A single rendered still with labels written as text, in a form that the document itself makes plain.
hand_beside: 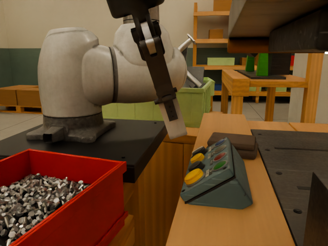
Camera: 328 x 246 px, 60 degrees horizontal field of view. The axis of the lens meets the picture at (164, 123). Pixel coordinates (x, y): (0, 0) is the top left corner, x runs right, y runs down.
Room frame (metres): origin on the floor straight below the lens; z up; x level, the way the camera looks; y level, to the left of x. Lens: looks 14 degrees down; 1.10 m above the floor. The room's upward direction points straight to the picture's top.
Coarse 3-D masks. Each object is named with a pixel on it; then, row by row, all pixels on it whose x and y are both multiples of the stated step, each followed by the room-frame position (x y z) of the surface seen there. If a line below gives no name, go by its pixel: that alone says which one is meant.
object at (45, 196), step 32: (0, 160) 0.47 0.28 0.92; (32, 160) 0.52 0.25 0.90; (64, 160) 0.49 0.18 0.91; (96, 160) 0.47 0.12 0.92; (0, 192) 0.44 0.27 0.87; (32, 192) 0.41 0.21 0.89; (64, 192) 0.42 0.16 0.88; (96, 192) 0.37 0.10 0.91; (0, 224) 0.33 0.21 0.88; (32, 224) 0.33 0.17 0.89; (64, 224) 0.31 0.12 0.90; (96, 224) 0.37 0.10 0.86
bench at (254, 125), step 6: (252, 126) 0.86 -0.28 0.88; (258, 126) 0.86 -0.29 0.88; (264, 126) 0.86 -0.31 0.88; (270, 126) 0.86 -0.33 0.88; (276, 126) 0.86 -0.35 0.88; (282, 126) 0.86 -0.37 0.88; (288, 126) 0.86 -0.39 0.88; (294, 126) 0.86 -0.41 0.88; (300, 126) 0.86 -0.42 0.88; (306, 126) 0.86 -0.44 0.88; (312, 126) 0.86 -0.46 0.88; (318, 126) 0.86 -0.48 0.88; (324, 126) 0.86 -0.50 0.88
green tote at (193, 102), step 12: (180, 96) 1.21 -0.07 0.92; (192, 96) 1.19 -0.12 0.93; (204, 96) 1.22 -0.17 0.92; (108, 108) 1.29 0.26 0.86; (120, 108) 1.27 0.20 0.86; (132, 108) 1.26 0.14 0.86; (144, 108) 1.25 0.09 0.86; (156, 108) 1.23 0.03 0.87; (180, 108) 1.21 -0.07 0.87; (192, 108) 1.19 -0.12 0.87; (204, 108) 1.22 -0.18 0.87; (156, 120) 1.23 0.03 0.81; (192, 120) 1.19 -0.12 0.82
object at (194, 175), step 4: (192, 172) 0.37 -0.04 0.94; (196, 172) 0.36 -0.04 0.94; (200, 172) 0.36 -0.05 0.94; (188, 176) 0.37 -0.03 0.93; (192, 176) 0.36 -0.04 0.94; (196, 176) 0.36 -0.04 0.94; (200, 176) 0.36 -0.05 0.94; (184, 180) 0.37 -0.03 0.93; (188, 180) 0.36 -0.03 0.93; (192, 180) 0.36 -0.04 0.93; (196, 180) 0.36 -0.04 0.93
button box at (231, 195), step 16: (224, 144) 0.45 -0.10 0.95; (208, 160) 0.42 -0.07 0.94; (224, 160) 0.37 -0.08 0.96; (240, 160) 0.45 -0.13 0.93; (208, 176) 0.35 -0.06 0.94; (224, 176) 0.34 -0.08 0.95; (240, 176) 0.37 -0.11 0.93; (192, 192) 0.35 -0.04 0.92; (208, 192) 0.35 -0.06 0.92; (224, 192) 0.34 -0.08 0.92; (240, 192) 0.34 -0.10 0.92; (240, 208) 0.34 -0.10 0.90
